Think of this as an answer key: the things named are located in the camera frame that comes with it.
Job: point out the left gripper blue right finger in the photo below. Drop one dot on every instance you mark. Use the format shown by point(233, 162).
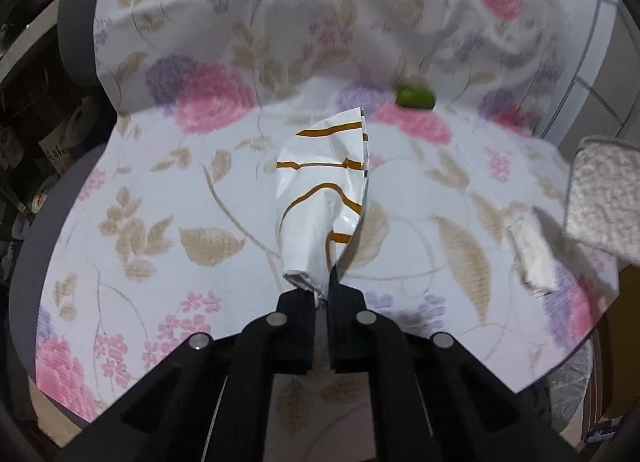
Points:
point(343, 304)

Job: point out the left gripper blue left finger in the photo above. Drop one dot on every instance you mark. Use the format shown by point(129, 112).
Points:
point(295, 350)

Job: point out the gold striped white wrapper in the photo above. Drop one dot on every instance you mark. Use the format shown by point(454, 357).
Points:
point(322, 184)

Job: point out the green plastic bottle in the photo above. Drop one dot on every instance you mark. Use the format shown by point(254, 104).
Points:
point(415, 98)

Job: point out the white fluffy cloth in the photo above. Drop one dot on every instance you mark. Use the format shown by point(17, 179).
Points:
point(602, 207)

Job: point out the floral tablecloth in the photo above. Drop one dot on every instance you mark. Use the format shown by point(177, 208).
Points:
point(261, 143)

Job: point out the grey chair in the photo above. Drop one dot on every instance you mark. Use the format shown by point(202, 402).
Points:
point(55, 69)

